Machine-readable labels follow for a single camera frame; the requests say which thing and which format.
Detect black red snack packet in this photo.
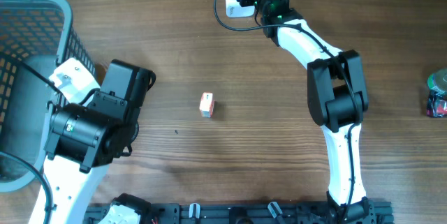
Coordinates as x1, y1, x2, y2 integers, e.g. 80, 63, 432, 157
427, 91, 446, 118

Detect silver tin can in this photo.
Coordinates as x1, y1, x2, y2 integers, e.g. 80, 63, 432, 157
427, 68, 446, 96

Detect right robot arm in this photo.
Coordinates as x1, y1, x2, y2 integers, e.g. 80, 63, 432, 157
231, 0, 372, 223

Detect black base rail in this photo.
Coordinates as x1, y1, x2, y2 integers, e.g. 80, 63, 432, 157
82, 201, 395, 224

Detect white barcode scanner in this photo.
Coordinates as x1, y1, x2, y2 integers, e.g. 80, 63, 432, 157
225, 0, 255, 18

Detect grey plastic mesh basket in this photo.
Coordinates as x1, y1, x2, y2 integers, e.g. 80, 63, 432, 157
0, 0, 98, 193

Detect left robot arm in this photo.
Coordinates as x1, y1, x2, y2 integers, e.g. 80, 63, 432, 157
29, 58, 156, 223

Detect red white small carton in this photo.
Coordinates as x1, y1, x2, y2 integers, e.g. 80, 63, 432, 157
199, 92, 214, 118

